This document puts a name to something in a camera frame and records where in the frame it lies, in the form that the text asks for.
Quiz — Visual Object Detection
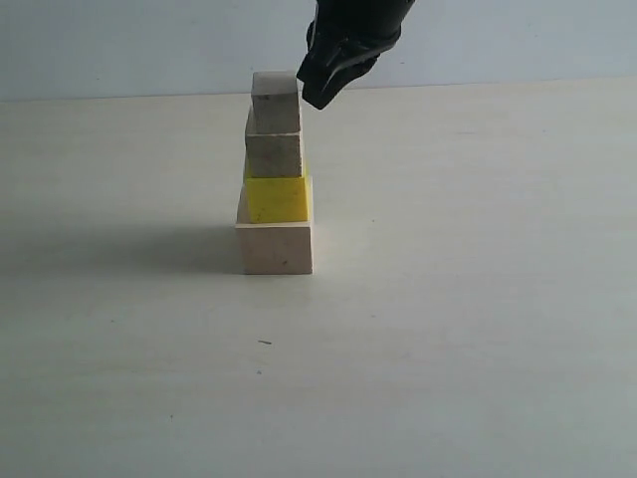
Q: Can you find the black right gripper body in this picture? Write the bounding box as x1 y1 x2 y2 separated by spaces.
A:
307 0 415 50

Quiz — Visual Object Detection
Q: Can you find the small pale wooden cube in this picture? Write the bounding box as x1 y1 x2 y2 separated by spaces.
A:
251 71 301 133

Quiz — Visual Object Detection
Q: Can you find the medium grained wooden cube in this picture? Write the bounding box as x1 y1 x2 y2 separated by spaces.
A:
244 109 305 178

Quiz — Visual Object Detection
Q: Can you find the yellow cube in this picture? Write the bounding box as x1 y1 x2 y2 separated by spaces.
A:
243 159 312 224

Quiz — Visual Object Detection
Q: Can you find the large light wooden cube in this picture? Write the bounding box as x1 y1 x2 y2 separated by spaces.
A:
235 179 314 275

